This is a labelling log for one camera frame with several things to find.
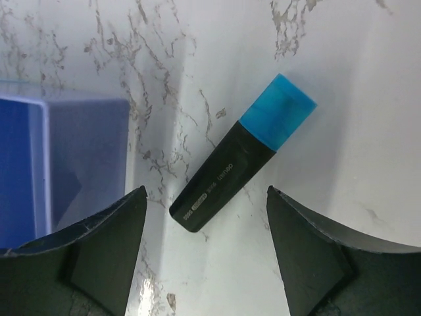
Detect purple bin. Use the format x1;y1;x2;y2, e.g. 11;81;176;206
1;80;130;248

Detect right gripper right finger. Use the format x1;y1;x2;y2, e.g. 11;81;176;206
266;186;420;315

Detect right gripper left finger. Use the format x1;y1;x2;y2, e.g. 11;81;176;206
1;186;147;315

